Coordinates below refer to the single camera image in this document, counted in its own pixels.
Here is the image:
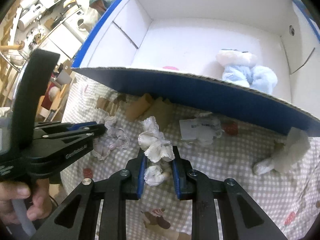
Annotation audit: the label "clear bag with barcode label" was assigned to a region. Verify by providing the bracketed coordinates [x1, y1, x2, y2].
[179, 113, 222, 146]

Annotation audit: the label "white cardboard box blue edges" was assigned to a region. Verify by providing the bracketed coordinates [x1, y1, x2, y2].
[72, 0, 319, 137]

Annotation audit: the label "white satin scrunchie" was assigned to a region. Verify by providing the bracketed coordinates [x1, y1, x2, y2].
[138, 116, 175, 186]

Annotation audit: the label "white water heater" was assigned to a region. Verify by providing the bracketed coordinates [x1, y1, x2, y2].
[18, 4, 46, 31]

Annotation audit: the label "checkered patterned bed sheet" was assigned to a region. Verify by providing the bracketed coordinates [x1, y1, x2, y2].
[61, 72, 320, 240]

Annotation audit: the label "light blue plush toy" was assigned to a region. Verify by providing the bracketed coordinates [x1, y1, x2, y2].
[216, 49, 278, 95]

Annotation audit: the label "white kitchen cabinet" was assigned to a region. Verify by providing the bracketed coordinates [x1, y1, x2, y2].
[40, 24, 82, 60]

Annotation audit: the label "lilac lace scrunchie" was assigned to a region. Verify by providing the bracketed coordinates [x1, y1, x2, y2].
[92, 116, 130, 161]

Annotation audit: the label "person's left hand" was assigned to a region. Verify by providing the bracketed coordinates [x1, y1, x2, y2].
[0, 178, 53, 225]

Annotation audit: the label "white washing machine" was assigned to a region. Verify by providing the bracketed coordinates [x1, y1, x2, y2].
[63, 9, 89, 43]

